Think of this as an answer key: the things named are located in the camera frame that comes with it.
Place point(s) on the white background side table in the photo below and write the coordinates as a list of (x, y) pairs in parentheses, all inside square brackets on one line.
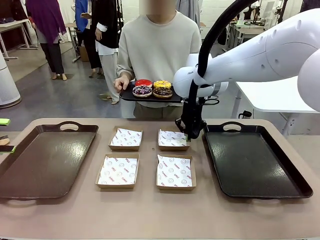
[(12, 25)]

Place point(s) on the person in black jacket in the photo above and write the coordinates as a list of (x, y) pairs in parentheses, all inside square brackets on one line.
[(105, 25)]

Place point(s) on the purple sprinkled donut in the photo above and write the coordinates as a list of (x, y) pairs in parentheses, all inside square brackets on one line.
[(136, 92)]

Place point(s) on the person in beige sweater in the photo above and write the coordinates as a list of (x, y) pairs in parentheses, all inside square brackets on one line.
[(160, 45)]

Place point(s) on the person in grey cardigan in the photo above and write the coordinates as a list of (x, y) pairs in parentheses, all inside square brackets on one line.
[(190, 10)]

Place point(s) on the red glazed donut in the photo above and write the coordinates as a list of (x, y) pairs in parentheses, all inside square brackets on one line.
[(138, 83)]

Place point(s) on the person's right forearm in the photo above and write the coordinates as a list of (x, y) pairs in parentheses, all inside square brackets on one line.
[(126, 75)]

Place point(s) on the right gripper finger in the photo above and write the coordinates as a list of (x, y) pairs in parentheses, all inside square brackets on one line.
[(180, 123), (203, 126)]

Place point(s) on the tan pad with black top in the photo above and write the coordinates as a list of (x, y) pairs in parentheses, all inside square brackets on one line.
[(3, 142)]

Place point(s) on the person in blue top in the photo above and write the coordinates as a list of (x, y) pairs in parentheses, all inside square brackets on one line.
[(81, 15)]

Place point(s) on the person's right hand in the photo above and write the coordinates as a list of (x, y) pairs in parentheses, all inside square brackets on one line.
[(122, 82)]

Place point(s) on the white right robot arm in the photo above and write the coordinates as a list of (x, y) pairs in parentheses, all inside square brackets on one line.
[(275, 50)]

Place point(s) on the small wooden desk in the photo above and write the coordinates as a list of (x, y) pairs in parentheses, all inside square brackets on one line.
[(71, 25)]

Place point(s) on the chocolate sprinkled donut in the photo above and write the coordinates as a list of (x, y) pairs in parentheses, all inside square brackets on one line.
[(157, 93)]

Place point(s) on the white cylindrical air purifier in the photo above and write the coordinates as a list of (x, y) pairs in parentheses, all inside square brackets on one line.
[(7, 87)]

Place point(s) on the large white table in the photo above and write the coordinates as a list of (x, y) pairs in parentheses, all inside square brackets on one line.
[(275, 100)]

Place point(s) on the yellow sprinkled donut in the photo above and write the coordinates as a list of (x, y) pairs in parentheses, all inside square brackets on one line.
[(157, 84)]

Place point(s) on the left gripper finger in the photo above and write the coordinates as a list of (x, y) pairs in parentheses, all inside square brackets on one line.
[(4, 121), (7, 149)]

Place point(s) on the black table crank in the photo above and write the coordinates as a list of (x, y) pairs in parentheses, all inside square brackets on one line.
[(246, 114)]

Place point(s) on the cardboard box on floor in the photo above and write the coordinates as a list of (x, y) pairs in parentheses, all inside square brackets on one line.
[(83, 53)]

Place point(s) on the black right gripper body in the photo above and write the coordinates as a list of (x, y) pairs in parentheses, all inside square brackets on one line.
[(197, 125)]

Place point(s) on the black backpack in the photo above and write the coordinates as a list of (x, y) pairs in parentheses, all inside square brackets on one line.
[(221, 37)]

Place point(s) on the wooden background work table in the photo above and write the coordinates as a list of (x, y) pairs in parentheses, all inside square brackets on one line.
[(250, 27)]

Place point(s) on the small black serving tray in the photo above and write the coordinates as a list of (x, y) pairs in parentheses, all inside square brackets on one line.
[(127, 96)]

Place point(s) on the person in dark top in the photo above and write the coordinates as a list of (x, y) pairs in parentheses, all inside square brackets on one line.
[(312, 5)]

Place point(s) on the person in purple shawl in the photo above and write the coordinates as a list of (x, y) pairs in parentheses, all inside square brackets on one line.
[(50, 30)]

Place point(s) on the kraft cardboard food box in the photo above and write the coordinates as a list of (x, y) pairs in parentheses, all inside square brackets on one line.
[(115, 186), (172, 148), (175, 189), (125, 148)]

